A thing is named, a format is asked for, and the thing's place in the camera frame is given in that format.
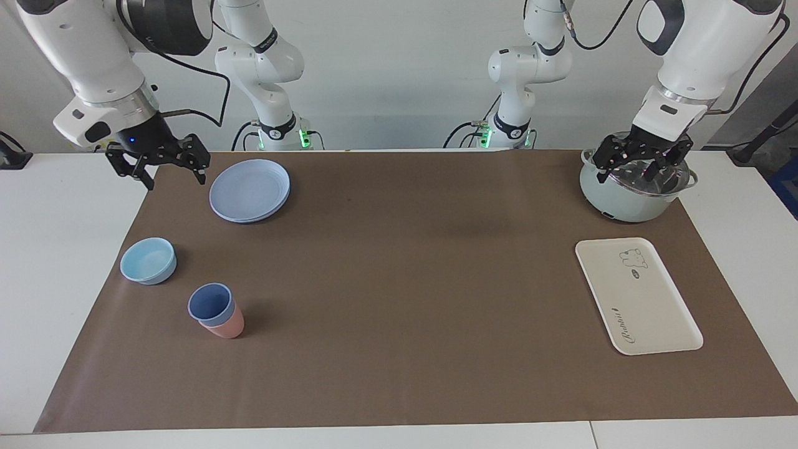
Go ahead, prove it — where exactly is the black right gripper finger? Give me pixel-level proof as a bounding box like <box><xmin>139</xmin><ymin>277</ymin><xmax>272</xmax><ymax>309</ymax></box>
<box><xmin>105</xmin><ymin>142</ymin><xmax>155</xmax><ymax>191</ymax></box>
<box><xmin>176</xmin><ymin>133</ymin><xmax>210</xmax><ymax>186</ymax></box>

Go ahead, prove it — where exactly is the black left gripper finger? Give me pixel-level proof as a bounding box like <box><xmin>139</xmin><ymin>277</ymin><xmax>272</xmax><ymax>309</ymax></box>
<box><xmin>645</xmin><ymin>138</ymin><xmax>695</xmax><ymax>183</ymax></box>
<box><xmin>591</xmin><ymin>134</ymin><xmax>632</xmax><ymax>184</ymax></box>

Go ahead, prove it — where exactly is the blue plastic cup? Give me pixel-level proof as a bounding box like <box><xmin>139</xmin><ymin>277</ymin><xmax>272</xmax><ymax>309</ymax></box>
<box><xmin>188</xmin><ymin>282</ymin><xmax>236</xmax><ymax>327</ymax></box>

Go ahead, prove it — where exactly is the pink plastic cup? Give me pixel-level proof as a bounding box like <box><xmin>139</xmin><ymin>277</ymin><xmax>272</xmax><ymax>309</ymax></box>
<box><xmin>198</xmin><ymin>301</ymin><xmax>245</xmax><ymax>339</ymax></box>

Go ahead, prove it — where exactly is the white rabbit print tray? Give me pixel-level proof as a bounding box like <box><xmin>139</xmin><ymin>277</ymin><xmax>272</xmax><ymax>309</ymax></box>
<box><xmin>575</xmin><ymin>237</ymin><xmax>704</xmax><ymax>356</ymax></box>

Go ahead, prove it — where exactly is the pale green cooking pot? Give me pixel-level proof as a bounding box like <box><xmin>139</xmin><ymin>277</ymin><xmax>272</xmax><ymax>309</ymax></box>
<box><xmin>579</xmin><ymin>132</ymin><xmax>699</xmax><ymax>223</ymax></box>

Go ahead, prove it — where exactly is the blue round plate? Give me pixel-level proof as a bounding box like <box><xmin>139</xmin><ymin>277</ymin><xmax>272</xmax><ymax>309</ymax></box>
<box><xmin>212</xmin><ymin>186</ymin><xmax>292</xmax><ymax>225</ymax></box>
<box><xmin>209</xmin><ymin>159</ymin><xmax>291</xmax><ymax>222</ymax></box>

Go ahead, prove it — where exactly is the black stand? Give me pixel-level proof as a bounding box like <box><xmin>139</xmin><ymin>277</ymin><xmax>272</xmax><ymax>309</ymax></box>
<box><xmin>726</xmin><ymin>103</ymin><xmax>798</xmax><ymax>166</ymax></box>

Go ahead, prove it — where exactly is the light blue bowl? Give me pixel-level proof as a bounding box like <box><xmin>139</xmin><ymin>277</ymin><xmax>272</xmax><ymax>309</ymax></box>
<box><xmin>120</xmin><ymin>237</ymin><xmax>178</xmax><ymax>286</ymax></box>

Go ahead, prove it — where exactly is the blue crate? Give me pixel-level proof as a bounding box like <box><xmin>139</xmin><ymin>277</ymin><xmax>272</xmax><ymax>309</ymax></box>
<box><xmin>768</xmin><ymin>167</ymin><xmax>798</xmax><ymax>220</ymax></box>

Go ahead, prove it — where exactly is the brown table mat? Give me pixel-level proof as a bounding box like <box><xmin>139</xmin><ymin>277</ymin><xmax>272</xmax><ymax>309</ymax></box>
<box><xmin>32</xmin><ymin>150</ymin><xmax>798</xmax><ymax>434</ymax></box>

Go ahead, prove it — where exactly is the black base cable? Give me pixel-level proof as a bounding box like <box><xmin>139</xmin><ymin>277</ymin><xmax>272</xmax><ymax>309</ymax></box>
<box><xmin>231</xmin><ymin>120</ymin><xmax>259</xmax><ymax>152</ymax></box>
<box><xmin>443</xmin><ymin>120</ymin><xmax>484</xmax><ymax>150</ymax></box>

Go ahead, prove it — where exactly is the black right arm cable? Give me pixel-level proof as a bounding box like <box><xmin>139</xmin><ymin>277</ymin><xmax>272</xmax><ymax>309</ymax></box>
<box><xmin>115</xmin><ymin>0</ymin><xmax>231</xmax><ymax>128</ymax></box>

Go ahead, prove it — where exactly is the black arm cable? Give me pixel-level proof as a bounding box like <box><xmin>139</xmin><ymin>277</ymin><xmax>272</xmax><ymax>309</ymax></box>
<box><xmin>115</xmin><ymin>0</ymin><xmax>231</xmax><ymax>128</ymax></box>
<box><xmin>558</xmin><ymin>0</ymin><xmax>791</xmax><ymax>116</ymax></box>

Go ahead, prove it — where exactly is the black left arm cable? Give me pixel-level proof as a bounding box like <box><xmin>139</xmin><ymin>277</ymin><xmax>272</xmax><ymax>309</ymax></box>
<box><xmin>558</xmin><ymin>0</ymin><xmax>791</xmax><ymax>116</ymax></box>

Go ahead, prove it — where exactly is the black clamp mount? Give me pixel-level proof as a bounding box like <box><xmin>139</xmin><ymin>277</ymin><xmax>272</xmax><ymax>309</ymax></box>
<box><xmin>0</xmin><ymin>131</ymin><xmax>33</xmax><ymax>170</ymax></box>

